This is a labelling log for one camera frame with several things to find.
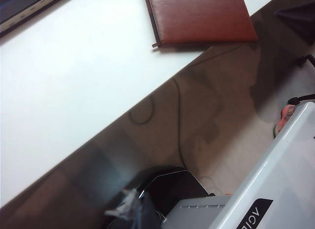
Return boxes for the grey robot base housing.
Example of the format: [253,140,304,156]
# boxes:
[161,100,315,229]

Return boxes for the black angular housing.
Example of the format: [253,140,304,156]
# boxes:
[134,166,215,216]

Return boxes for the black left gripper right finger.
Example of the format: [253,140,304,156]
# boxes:
[136,189,163,229]

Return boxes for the black plug cable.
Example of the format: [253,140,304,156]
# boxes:
[287,93,315,105]

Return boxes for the small orange object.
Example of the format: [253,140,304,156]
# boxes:
[274,104,297,135]

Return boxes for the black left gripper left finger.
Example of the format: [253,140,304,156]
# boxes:
[105,187,138,229]

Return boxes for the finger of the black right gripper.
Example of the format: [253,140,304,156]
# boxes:
[274,1,315,46]

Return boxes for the black hardcover book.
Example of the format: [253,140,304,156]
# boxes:
[0,0,72,39]

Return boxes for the red leather-bound book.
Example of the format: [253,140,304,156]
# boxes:
[143,0,259,49]

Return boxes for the thin black cable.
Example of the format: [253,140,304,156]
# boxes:
[128,77,188,169]

